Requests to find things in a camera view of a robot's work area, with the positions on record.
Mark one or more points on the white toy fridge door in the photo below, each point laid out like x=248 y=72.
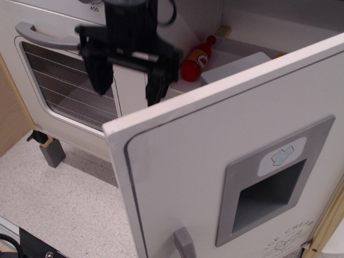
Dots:
x=170 y=159

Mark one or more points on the grey oven door handle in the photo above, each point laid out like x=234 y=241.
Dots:
x=28 y=32

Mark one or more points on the oven temperature knob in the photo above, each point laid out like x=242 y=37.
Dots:
x=92 y=2

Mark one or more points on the black clamp on leg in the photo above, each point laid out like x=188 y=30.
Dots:
x=38 y=136

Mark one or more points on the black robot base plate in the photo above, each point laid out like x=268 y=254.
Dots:
x=34 y=247

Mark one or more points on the grey ice dispenser panel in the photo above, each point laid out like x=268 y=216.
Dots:
x=269 y=181

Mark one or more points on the wooden shelf support block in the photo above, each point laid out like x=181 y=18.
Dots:
x=223 y=31

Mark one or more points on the grey kitchen leg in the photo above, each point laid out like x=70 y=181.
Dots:
x=54 y=153

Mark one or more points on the grey fridge door handle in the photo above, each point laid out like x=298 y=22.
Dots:
x=184 y=243

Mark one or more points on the white toy oven door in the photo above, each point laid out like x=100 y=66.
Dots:
x=52 y=83

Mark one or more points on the wooden side post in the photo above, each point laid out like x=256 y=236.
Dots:
x=330 y=223

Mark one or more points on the red toy ketchup bottle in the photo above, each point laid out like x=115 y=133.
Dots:
x=196 y=61

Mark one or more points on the grey box inside fridge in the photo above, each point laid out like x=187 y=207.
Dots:
x=232 y=68

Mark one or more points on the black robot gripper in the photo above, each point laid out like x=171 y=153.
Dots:
x=131 y=26

